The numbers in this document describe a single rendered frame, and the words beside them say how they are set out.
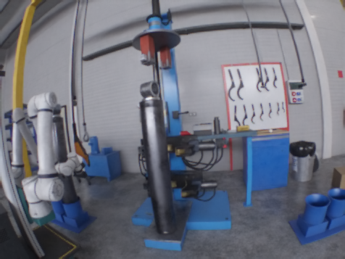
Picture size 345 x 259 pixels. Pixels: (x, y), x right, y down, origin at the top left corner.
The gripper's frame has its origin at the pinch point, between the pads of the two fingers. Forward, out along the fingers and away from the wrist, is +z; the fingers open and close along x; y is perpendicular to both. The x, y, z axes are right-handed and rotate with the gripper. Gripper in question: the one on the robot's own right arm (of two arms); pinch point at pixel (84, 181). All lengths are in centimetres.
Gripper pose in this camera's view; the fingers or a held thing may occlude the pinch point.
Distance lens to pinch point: 172.0
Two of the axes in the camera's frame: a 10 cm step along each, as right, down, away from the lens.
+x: 9.8, 0.3, -1.9
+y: -1.8, 4.8, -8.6
